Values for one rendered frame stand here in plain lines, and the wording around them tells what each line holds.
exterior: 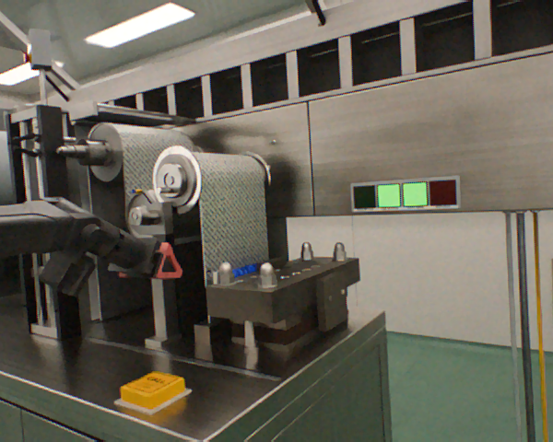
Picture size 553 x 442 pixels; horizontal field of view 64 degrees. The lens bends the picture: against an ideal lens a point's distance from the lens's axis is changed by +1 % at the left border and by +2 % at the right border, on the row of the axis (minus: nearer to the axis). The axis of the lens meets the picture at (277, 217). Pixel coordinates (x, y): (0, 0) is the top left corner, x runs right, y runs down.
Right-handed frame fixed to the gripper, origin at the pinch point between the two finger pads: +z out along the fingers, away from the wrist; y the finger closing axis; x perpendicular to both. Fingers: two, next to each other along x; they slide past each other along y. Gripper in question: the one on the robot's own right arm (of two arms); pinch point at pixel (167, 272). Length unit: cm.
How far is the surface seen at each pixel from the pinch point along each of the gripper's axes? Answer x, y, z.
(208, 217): 14.6, 0.5, 5.6
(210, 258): 6.9, 0.5, 9.8
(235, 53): 69, -12, 9
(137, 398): -22.0, 10.5, -6.7
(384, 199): 31, 29, 30
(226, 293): -1.1, 9.4, 7.6
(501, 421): 1, 33, 209
